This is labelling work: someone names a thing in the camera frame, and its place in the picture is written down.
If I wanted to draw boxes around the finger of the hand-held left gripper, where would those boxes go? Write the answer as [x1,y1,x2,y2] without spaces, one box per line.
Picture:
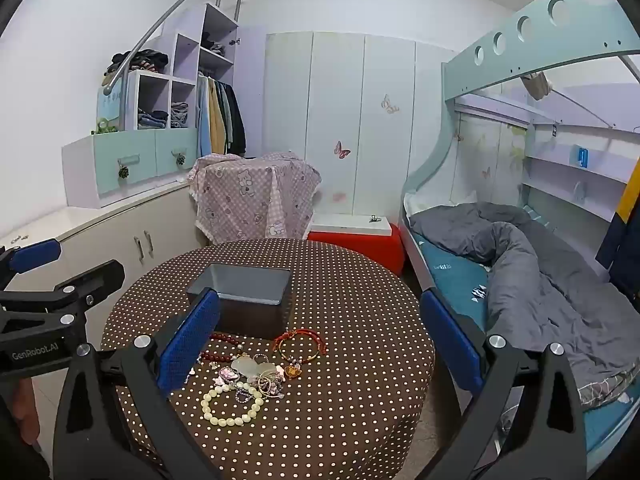
[0,239,63,277]
[0,259,126,335]

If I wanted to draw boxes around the red storage box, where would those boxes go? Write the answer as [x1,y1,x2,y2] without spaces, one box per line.
[307,222,406,276]

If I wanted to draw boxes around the silver metal tin box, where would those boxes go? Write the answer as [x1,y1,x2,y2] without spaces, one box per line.
[186,262,293,341]

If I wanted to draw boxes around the folded blue jeans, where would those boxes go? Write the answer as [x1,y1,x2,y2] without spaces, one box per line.
[137,109,170,130]

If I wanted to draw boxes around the pink bear print cloth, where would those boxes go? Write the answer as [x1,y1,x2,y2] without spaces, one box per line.
[189,151,322,246]

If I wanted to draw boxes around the hanging light blue shirt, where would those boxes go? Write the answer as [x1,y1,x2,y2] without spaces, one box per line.
[196,77,213,158]

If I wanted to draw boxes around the navy and yellow jacket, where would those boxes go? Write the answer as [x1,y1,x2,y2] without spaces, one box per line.
[595,157,640,306]

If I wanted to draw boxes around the pile of dark clothes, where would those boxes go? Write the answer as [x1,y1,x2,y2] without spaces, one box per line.
[102,49,170,86]

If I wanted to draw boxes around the hanging dark jackets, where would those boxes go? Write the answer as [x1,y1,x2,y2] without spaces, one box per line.
[222,82,247,155]

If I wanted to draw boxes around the teal drawer unit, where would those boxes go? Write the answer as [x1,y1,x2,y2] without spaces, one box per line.
[61,127,198,209]

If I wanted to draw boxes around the clothes in shelf cubby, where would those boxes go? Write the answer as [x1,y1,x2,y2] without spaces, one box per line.
[201,32,227,57]

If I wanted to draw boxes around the white board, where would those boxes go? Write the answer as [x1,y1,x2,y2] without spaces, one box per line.
[310,213,393,235]

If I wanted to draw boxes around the cream bead bracelet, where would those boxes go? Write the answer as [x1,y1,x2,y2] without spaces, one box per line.
[201,382,264,427]

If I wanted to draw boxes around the person's left hand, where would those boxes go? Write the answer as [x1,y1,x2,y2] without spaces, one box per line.
[12,376,42,443]

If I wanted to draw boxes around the red string bracelet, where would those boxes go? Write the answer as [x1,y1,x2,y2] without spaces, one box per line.
[272,329,328,363]

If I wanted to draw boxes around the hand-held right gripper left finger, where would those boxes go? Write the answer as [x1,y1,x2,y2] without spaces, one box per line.
[52,287,223,480]

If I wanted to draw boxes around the grey clip lamp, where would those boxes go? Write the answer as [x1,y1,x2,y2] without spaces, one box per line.
[522,71,554,101]

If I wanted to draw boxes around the dark red bead bracelet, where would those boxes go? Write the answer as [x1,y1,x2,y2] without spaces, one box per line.
[199,332,246,364]

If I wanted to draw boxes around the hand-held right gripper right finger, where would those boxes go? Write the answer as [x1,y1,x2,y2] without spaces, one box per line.
[419,287,591,480]

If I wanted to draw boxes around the grey metal handrail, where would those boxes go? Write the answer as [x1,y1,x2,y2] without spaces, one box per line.
[103,0,247,96]

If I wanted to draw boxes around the white wall shelves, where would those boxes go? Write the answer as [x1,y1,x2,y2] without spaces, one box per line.
[520,125,640,222]

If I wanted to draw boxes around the hanging yellow shirt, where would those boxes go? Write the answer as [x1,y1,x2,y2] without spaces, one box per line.
[207,80,228,156]

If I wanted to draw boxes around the pale jade pendant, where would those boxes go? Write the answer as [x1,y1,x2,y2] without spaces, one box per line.
[231,355,271,377]

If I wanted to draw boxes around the green printed board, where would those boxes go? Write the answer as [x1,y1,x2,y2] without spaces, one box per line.
[96,82,126,135]

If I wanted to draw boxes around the teal bed sheet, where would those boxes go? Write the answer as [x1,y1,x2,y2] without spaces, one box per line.
[417,240,640,461]

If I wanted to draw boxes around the white wardrobe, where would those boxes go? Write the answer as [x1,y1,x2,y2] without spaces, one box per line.
[263,31,456,218]

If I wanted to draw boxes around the white cube shelf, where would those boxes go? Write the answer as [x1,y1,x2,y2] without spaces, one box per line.
[125,2,241,131]

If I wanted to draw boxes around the teal bunk bed frame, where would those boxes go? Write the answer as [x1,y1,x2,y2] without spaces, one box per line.
[400,0,640,480]

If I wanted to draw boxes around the low white cabinet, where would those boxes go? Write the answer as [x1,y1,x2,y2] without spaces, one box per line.
[0,180,208,311]

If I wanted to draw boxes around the brown polka dot tablecloth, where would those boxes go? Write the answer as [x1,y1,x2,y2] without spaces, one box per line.
[100,239,437,480]

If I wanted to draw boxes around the tangled pearl bracelet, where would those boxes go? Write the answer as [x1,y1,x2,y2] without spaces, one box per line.
[255,367,287,400]

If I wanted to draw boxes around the grey duvet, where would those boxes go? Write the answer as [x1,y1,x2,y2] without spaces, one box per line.
[410,201,640,406]

